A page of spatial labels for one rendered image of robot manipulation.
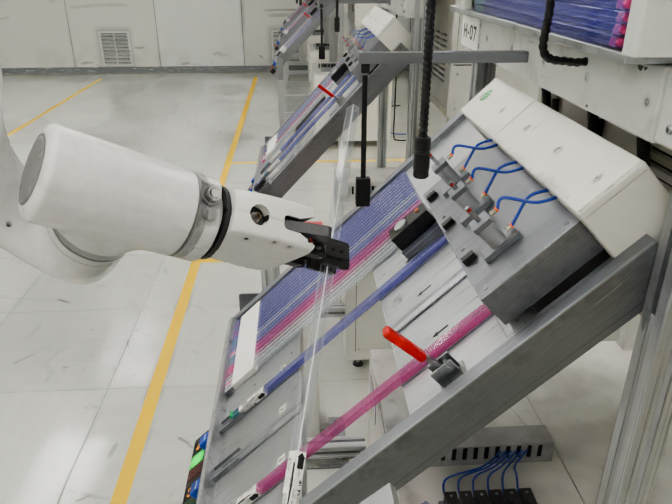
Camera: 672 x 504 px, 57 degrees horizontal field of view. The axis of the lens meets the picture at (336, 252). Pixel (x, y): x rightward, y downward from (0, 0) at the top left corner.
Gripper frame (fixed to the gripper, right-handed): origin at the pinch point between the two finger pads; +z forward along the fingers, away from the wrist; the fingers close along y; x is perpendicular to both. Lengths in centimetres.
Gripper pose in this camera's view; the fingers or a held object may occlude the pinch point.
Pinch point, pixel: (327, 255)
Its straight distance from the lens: 69.8
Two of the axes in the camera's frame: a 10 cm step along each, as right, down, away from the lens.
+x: -0.1, 9.4, -3.3
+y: -6.6, 2.5, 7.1
